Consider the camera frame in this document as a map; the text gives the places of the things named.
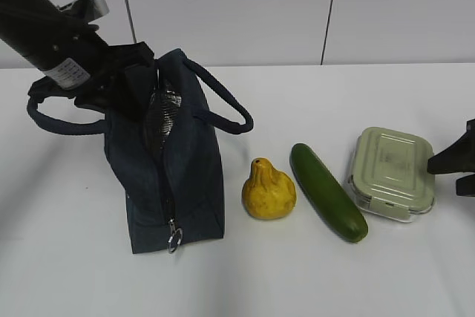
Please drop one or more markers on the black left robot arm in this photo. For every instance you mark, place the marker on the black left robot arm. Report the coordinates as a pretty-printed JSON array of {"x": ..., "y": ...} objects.
[{"x": 23, "y": 20}]

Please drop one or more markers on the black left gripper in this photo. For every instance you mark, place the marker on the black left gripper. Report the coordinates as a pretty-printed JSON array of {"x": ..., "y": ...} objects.
[{"x": 96, "y": 76}]

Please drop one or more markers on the dark blue insulated lunch bag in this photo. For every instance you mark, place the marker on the dark blue insulated lunch bag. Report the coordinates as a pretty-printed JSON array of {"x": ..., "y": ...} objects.
[{"x": 169, "y": 162}]

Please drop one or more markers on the yellow toy pear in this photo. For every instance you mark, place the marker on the yellow toy pear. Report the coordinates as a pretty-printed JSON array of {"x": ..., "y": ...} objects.
[{"x": 268, "y": 194}]

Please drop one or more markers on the green lidded glass container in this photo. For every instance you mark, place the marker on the green lidded glass container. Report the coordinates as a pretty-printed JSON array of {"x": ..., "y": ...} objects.
[{"x": 387, "y": 174}]

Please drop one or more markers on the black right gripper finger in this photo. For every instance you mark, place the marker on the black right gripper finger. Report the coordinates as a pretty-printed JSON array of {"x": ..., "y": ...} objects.
[
  {"x": 457, "y": 158},
  {"x": 465, "y": 186}
]

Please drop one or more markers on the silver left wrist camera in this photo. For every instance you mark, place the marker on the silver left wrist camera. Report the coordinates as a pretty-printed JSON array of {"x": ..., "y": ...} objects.
[{"x": 95, "y": 9}]

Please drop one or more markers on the green toy cucumber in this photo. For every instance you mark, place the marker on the green toy cucumber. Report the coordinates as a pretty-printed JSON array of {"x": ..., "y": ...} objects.
[{"x": 326, "y": 195}]

